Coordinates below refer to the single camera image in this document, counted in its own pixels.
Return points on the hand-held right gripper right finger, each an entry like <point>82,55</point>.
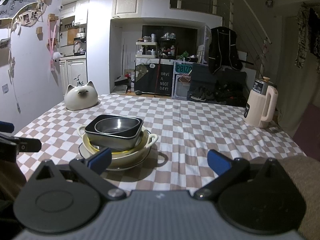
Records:
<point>218,162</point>

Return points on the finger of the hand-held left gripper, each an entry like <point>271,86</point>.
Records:
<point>27,145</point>
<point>6,127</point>

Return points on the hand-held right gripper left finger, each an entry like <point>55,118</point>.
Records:
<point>100,160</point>

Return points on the white dark-rimmed plate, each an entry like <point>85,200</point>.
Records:
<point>83,152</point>

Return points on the pale yellow bowl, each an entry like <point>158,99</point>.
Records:
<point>88,142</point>

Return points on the rectangular steel dish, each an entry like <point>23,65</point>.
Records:
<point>115,142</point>

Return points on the round steel bowl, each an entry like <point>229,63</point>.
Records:
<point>112,125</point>

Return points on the checkered tablecloth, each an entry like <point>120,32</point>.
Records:
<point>187,120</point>

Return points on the cat-shaped ceramic container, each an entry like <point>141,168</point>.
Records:
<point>80,100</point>

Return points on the beige electric kettle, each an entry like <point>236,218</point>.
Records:
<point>257,107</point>

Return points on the black round object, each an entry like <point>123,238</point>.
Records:
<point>139,93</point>

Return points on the metal faucet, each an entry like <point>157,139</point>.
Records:
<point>79,82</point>

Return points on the white-framed chair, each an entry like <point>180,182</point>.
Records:
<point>200,80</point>

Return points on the white kitchen cabinet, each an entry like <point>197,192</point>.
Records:
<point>75,72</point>

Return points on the beige textured cushion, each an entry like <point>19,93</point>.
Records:
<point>307,192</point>

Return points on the black sign board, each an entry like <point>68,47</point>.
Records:
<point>165,80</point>

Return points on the beige curtain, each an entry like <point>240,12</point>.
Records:
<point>290,80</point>

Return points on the black jacket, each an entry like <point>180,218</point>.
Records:
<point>222,50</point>

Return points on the cluttered storage shelf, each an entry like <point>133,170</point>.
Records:
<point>147,52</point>

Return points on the patterned curtain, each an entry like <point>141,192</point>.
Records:
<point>303,42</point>

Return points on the wall poster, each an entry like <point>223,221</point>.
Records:
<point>15,2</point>

